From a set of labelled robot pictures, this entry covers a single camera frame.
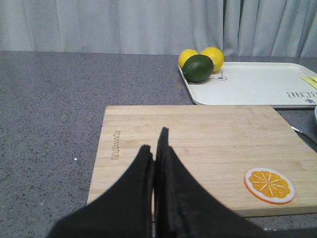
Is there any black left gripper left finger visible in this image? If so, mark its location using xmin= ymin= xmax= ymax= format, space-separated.
xmin=48 ymin=145 xmax=155 ymax=238

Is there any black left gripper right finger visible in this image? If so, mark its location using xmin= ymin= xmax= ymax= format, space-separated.
xmin=154 ymin=127 xmax=267 ymax=238

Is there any cream white tray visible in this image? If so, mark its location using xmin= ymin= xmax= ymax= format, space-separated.
xmin=185 ymin=62 xmax=317 ymax=109

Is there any wooden cutting board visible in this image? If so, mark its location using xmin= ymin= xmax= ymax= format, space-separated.
xmin=88 ymin=105 xmax=317 ymax=217

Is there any orange slice coaster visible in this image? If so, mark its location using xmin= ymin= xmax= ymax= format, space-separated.
xmin=244 ymin=167 xmax=295 ymax=205

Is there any dark green lime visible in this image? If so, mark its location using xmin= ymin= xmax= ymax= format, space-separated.
xmin=182 ymin=55 xmax=214 ymax=83

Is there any yellow lemon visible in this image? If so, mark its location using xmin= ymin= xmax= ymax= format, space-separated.
xmin=201 ymin=47 xmax=225 ymax=72
xmin=178 ymin=49 xmax=199 ymax=68

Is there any grey curtain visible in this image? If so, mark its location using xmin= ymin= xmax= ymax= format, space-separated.
xmin=0 ymin=0 xmax=317 ymax=57

